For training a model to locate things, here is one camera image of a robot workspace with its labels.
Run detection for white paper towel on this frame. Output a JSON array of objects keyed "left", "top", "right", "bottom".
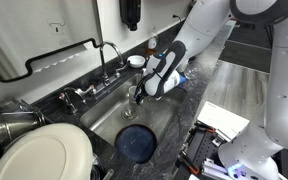
[{"left": 30, "top": 44, "right": 89, "bottom": 75}]

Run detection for black wall soap dispenser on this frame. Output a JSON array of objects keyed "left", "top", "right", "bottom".
[{"left": 118, "top": 0, "right": 142, "bottom": 32}]

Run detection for orange black clamp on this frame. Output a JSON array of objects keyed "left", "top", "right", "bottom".
[
  {"left": 178, "top": 149, "right": 202, "bottom": 176},
  {"left": 193, "top": 120, "right": 218, "bottom": 135}
]

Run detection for small white mug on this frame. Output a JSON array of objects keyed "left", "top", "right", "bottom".
[{"left": 127, "top": 85, "right": 142, "bottom": 104}]

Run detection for round metal sink drain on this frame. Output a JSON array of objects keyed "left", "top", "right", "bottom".
[{"left": 121, "top": 106, "right": 140, "bottom": 122}]

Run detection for cream oval plate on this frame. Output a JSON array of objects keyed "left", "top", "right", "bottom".
[{"left": 0, "top": 123, "right": 94, "bottom": 180}]

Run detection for small chrome side tap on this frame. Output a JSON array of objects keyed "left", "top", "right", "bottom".
[{"left": 57, "top": 87, "right": 87, "bottom": 115}]

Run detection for white bowl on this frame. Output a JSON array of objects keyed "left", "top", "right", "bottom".
[{"left": 126, "top": 54, "right": 147, "bottom": 69}]

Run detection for clear glass bowl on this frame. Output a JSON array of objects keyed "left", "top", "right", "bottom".
[{"left": 183, "top": 61, "right": 203, "bottom": 80}]

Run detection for blue plate without rim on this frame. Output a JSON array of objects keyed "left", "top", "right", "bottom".
[{"left": 114, "top": 124, "right": 158, "bottom": 164}]

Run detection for chrome faucet lever handle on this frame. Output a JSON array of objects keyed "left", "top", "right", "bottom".
[
  {"left": 74, "top": 84, "right": 98, "bottom": 100},
  {"left": 114, "top": 60, "right": 132, "bottom": 78}
]

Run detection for chrome gooseneck faucet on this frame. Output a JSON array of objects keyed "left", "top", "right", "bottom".
[{"left": 97, "top": 41, "right": 126, "bottom": 88}]

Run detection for stainless steel sink basin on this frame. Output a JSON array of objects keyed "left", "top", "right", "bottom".
[{"left": 79, "top": 72, "right": 188, "bottom": 148}]

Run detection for steel paper towel dispenser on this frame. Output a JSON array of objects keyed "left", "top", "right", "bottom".
[{"left": 0, "top": 0, "right": 104, "bottom": 84}]

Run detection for white paper sheet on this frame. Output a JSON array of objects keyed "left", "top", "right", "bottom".
[{"left": 197, "top": 100, "right": 252, "bottom": 139}]

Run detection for black perforated board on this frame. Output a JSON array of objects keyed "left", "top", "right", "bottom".
[{"left": 183, "top": 123, "right": 227, "bottom": 173}]

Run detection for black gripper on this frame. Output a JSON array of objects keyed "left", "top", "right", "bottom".
[{"left": 133, "top": 72, "right": 154, "bottom": 106}]

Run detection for orange dish soap bottle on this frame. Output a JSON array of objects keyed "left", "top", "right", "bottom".
[{"left": 146, "top": 25, "right": 159, "bottom": 57}]

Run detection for aluminium rails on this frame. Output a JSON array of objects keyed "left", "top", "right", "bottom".
[{"left": 201, "top": 158, "right": 233, "bottom": 180}]

